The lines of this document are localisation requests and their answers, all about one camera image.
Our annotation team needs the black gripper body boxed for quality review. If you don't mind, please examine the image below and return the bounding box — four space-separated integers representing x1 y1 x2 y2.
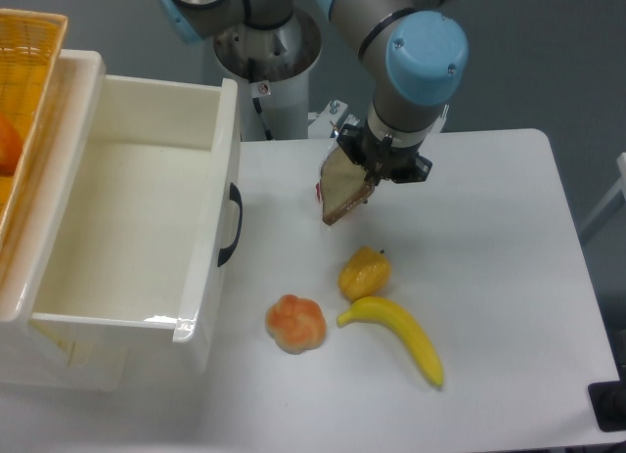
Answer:
361 125 432 184

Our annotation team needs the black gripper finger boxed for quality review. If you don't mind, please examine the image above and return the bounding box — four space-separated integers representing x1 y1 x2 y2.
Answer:
364 135 391 201
336 127 366 165

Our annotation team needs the toast slice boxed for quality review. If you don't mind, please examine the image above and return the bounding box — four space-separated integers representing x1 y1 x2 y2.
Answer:
318 147 375 226

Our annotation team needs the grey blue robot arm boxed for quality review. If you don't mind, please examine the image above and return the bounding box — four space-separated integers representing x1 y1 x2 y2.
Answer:
159 0 469 201

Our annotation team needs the open upper white drawer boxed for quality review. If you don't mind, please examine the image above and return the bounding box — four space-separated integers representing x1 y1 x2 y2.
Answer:
29 74 244 376

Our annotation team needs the white drawer cabinet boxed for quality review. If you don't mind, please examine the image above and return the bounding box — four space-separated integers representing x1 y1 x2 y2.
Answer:
1 50 127 391

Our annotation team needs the red bell pepper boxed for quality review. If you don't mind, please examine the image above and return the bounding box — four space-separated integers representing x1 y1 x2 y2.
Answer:
315 181 322 203

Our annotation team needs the yellow bell pepper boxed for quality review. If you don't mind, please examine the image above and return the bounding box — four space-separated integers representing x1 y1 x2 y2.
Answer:
337 247 391 301

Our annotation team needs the yellow banana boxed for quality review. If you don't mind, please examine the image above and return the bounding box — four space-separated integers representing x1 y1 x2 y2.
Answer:
336 295 444 388

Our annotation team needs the orange knotted bread roll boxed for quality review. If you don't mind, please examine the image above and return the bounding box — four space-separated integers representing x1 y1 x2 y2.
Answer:
265 294 327 355

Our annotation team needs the black device at table edge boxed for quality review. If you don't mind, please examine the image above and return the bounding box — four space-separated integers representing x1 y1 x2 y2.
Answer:
588 381 625 432

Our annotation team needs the yellow plastic basket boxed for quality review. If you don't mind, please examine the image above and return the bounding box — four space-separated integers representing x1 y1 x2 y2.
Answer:
1 8 68 241

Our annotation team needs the orange fruit in basket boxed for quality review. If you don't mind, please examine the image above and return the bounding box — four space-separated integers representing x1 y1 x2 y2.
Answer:
0 114 22 176

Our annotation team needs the white metal bracket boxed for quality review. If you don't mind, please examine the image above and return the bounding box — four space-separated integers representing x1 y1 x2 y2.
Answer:
308 99 349 139

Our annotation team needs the black drawer handle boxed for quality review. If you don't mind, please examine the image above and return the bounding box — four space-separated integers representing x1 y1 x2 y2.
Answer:
217 183 244 267

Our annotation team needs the white frame at right edge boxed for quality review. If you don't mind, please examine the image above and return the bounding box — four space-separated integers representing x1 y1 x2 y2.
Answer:
578 153 625 246

